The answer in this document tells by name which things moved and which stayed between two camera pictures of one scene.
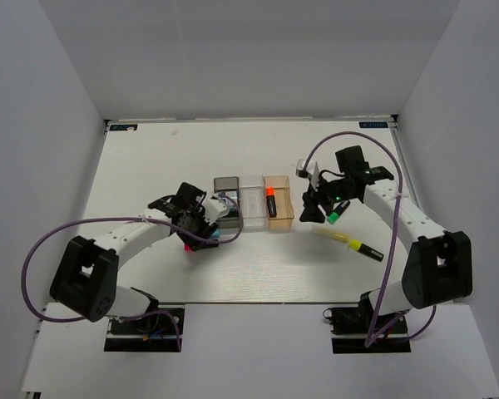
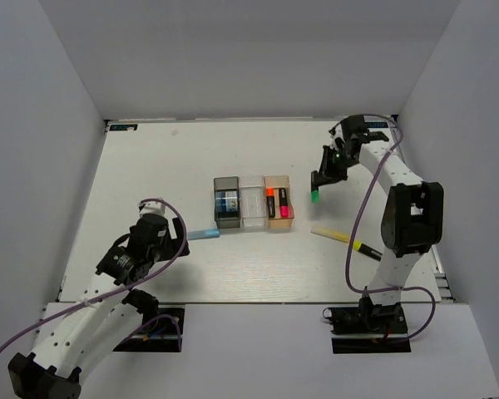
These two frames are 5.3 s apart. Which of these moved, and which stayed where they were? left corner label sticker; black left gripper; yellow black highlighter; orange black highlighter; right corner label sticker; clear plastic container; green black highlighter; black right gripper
Moved: black right gripper; green black highlighter; black left gripper
Stayed: left corner label sticker; orange black highlighter; right corner label sticker; clear plastic container; yellow black highlighter
